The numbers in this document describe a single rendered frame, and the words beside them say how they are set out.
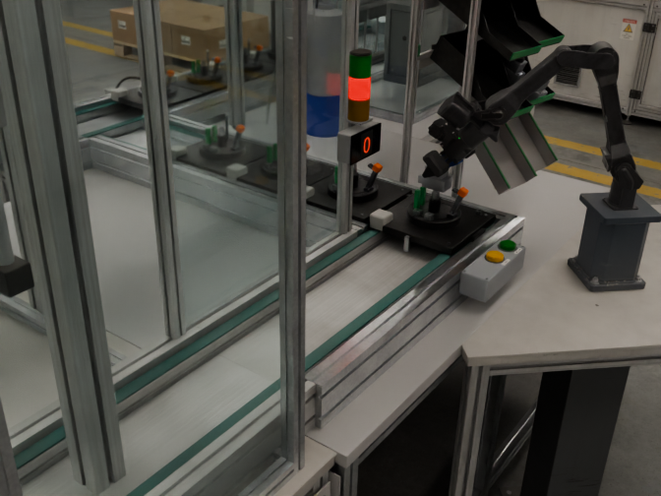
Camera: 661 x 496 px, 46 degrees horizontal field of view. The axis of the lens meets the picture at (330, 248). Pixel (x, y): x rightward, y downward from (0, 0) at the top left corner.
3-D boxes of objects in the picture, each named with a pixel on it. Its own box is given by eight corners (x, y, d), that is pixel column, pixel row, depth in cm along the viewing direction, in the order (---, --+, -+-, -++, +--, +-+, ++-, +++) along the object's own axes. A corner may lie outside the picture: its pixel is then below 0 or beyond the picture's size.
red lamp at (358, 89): (374, 96, 177) (375, 76, 175) (361, 101, 174) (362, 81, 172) (356, 93, 180) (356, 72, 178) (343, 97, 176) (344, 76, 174)
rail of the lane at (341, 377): (519, 251, 209) (525, 215, 203) (321, 429, 145) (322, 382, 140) (501, 245, 211) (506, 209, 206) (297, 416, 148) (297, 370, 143)
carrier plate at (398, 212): (495, 220, 204) (496, 214, 203) (451, 256, 187) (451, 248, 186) (416, 197, 216) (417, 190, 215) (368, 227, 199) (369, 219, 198)
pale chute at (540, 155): (547, 166, 229) (558, 159, 225) (521, 178, 220) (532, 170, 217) (499, 86, 232) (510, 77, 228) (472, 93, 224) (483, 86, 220)
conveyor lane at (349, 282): (491, 251, 208) (495, 217, 204) (295, 415, 148) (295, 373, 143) (400, 221, 223) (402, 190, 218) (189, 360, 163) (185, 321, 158)
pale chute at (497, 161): (526, 182, 218) (537, 175, 214) (498, 195, 210) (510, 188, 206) (476, 96, 221) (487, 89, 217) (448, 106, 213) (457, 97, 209)
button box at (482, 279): (522, 268, 192) (526, 245, 189) (485, 303, 177) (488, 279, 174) (497, 259, 196) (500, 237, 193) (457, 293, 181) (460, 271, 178)
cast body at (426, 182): (451, 187, 196) (453, 161, 193) (443, 193, 193) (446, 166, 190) (422, 179, 201) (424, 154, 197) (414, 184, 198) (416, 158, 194)
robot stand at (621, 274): (645, 288, 192) (663, 216, 183) (589, 291, 191) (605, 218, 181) (619, 260, 205) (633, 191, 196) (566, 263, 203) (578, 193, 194)
